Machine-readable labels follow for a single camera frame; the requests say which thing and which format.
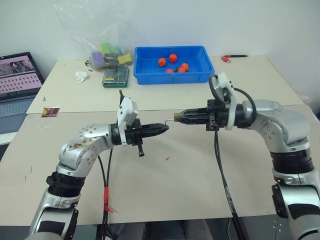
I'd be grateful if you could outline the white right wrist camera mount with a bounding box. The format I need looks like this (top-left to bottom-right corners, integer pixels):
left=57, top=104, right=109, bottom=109
left=216, top=72, right=238, bottom=131

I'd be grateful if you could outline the red tape on cables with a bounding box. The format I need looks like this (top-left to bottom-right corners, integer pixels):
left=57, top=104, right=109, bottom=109
left=103, top=186, right=115, bottom=215

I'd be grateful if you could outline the open grey laptop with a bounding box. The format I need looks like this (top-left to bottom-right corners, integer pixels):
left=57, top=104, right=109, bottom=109
left=0, top=51, right=46, bottom=146

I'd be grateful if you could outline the green screwdriver bit box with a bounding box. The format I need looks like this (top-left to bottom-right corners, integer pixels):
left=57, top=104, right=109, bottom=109
left=101, top=65, right=131, bottom=89

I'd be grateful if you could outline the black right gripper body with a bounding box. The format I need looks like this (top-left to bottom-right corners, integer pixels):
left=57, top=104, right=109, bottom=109
left=206, top=98, right=227, bottom=132

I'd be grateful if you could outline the crumpled white tissue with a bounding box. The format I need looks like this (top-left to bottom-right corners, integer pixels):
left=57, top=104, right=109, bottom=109
left=75, top=70, right=90, bottom=84

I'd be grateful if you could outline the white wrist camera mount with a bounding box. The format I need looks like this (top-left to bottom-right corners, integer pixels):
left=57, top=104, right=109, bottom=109
left=216, top=72, right=238, bottom=131
left=116, top=97, right=140, bottom=146

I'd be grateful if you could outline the green sponge block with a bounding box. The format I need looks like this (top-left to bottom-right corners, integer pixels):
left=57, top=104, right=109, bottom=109
left=99, top=42, right=114, bottom=55

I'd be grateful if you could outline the black right arm hanging cable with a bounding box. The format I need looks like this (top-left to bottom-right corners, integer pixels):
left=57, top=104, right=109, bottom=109
left=213, top=129, right=248, bottom=240

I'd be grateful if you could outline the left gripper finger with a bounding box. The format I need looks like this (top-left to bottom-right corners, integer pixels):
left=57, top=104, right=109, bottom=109
left=143, top=123, right=169, bottom=131
left=143, top=128, right=170, bottom=138

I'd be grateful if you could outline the grey metal base plate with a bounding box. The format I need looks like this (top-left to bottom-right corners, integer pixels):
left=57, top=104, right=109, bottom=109
left=258, top=215, right=284, bottom=240

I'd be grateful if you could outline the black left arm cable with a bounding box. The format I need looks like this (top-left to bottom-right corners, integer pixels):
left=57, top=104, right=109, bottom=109
left=101, top=146, right=114, bottom=240
left=97, top=152, right=109, bottom=240

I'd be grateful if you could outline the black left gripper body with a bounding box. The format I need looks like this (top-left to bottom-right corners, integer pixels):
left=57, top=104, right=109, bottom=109
left=124, top=119, right=146, bottom=158

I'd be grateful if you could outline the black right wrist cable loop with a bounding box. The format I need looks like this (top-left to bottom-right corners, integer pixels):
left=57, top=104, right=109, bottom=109
left=208, top=73, right=256, bottom=121

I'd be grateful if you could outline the blue plastic bin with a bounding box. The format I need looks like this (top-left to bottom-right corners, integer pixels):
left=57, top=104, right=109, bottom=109
left=134, top=45, right=216, bottom=86

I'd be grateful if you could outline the purple sponge block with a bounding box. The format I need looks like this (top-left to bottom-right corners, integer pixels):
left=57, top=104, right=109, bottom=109
left=90, top=50, right=106, bottom=69

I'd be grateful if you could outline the yellow sponge block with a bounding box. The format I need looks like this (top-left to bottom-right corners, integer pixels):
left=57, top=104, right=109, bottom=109
left=117, top=52, right=134, bottom=66

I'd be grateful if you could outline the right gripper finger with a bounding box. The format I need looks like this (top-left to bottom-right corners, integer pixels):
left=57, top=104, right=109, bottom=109
left=177, top=115, right=208, bottom=126
left=179, top=107, right=208, bottom=117

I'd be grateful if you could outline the clear plastic bag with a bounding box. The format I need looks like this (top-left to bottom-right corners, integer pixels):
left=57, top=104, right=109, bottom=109
left=54, top=3, right=136, bottom=70

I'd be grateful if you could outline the small printed picture card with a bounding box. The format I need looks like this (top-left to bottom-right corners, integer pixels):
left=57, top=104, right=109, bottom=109
left=42, top=106, right=61, bottom=118

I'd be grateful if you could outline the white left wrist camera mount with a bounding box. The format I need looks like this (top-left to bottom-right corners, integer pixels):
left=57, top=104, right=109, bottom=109
left=116, top=97, right=140, bottom=146

